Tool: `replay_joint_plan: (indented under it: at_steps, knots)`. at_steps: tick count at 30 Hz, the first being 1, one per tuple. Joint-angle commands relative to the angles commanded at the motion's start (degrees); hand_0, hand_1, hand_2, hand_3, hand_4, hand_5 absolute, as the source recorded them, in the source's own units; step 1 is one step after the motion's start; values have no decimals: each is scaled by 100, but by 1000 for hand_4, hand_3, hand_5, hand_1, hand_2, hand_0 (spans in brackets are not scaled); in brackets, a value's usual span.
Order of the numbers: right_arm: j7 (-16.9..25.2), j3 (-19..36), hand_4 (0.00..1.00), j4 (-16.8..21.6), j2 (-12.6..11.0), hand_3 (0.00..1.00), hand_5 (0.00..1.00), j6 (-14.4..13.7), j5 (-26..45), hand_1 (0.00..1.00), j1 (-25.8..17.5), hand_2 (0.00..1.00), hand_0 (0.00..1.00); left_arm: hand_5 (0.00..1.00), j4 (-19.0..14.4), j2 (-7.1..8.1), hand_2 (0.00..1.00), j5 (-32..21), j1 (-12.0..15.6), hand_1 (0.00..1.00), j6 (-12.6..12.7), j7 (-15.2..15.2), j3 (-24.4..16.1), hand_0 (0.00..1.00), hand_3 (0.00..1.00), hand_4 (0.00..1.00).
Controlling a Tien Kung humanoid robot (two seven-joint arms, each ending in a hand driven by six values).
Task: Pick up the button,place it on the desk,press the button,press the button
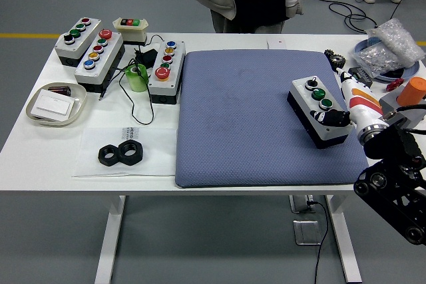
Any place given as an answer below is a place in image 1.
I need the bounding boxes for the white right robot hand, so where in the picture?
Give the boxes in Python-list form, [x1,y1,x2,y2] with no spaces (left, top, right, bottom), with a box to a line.
[309,67,384,132]

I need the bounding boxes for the grey four-button control box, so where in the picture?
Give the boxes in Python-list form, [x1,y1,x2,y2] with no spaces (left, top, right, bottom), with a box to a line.
[54,17,103,68]
[286,76,354,150]

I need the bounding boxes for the grey five-button control box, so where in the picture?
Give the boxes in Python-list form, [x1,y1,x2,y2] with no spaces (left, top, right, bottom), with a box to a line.
[73,29,126,94]
[147,39,186,105]

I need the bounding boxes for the black small box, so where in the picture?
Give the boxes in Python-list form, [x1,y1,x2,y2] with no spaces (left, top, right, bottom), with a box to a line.
[345,67,374,89]

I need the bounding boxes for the grey base block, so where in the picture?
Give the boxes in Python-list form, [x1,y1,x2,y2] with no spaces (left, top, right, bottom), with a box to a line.
[379,90,426,128]

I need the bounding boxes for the red small part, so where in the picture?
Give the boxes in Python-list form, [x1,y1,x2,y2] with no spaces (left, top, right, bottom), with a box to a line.
[385,78,405,91]

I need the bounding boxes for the bag of silver parts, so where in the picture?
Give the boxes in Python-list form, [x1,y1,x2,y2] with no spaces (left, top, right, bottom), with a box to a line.
[349,44,405,78]

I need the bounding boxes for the black metal gears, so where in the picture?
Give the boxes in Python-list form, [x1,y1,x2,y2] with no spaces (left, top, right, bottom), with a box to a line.
[323,48,346,72]

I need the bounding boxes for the orange cylinder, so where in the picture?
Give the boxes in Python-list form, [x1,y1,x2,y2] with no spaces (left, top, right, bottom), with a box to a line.
[396,76,426,107]

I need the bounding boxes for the blue round plate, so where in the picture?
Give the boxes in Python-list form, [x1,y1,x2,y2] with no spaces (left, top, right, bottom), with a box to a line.
[353,38,421,82]

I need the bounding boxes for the clear bubble wrap bag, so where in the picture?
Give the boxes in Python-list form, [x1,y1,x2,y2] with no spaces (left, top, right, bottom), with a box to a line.
[366,17,426,67]

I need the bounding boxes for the white small card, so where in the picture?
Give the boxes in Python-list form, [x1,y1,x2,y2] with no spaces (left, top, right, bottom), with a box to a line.
[266,38,288,50]

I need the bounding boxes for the grey under-table control box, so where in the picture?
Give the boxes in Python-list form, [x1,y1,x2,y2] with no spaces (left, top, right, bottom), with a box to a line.
[288,195,316,214]

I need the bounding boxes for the blue-grey textured mat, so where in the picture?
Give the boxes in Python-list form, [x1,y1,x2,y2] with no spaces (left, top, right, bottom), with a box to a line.
[174,49,370,189]

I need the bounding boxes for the metal floor socket plate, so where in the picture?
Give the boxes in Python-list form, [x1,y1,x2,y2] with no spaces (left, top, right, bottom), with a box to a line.
[292,219,323,247]

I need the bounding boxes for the white table leg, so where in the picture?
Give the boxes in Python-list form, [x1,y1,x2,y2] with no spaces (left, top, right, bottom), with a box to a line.
[94,195,127,284]
[324,195,363,283]

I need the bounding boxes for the clear printed plastic bag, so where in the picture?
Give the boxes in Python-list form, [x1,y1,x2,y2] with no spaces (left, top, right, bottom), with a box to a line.
[72,126,178,178]

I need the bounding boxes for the black power adapter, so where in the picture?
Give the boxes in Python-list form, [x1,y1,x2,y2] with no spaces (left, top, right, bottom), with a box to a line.
[134,47,158,68]

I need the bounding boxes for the green tape roll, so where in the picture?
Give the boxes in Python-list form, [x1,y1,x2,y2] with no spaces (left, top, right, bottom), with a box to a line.
[125,63,149,92]

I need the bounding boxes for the black hex nut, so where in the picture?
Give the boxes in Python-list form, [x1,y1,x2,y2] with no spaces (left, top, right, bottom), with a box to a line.
[97,144,121,166]
[118,140,144,165]

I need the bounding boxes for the beige shallow tray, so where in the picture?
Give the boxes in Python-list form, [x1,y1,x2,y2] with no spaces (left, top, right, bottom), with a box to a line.
[25,82,88,128]

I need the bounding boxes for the dark red small item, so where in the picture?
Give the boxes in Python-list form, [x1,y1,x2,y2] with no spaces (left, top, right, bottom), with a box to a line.
[47,86,73,97]

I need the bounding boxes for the black floor cables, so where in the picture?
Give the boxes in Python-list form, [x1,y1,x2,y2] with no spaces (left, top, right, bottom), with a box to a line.
[308,0,426,35]

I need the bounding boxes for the black power cable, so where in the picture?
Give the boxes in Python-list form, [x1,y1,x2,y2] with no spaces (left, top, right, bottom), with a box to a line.
[306,200,329,284]

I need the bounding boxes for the cream three-button switch box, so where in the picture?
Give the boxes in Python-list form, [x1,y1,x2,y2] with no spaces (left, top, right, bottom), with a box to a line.
[112,17,150,46]

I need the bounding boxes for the black adapter cord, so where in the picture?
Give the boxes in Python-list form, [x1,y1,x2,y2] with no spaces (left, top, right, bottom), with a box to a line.
[99,33,164,125]

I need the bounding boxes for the white switch plate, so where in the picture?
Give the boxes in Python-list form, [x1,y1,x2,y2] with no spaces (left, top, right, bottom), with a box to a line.
[32,92,75,116]

